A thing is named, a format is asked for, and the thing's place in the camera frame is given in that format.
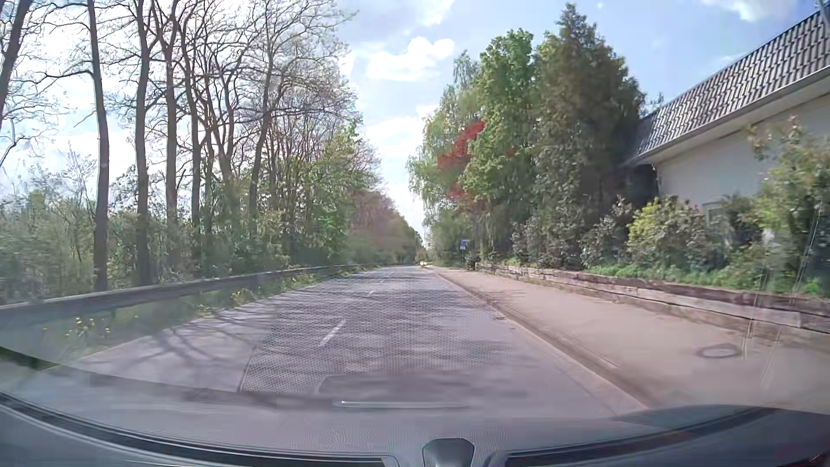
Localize low stone wall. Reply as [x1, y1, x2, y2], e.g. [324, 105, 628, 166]
[476, 261, 830, 354]

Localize white house with tiled roof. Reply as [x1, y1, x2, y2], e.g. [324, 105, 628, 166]
[626, 8, 830, 215]

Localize car's own bonnet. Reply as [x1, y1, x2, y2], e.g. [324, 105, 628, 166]
[0, 388, 830, 467]

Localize road markings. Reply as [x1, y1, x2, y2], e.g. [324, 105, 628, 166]
[318, 288, 377, 349]

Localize grey metal guard rail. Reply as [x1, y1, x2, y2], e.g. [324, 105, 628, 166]
[0, 262, 377, 328]

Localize row of garden bushes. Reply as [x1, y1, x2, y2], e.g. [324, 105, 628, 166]
[512, 120, 830, 296]

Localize reddish paved pavement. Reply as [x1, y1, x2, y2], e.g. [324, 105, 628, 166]
[433, 266, 830, 416]

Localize grey asphalt road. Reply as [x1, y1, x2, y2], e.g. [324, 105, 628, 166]
[61, 265, 649, 416]

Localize row of leafy trees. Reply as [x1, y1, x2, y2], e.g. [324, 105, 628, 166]
[407, 3, 649, 263]

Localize row of bare trees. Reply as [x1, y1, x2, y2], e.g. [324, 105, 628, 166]
[0, 0, 425, 302]

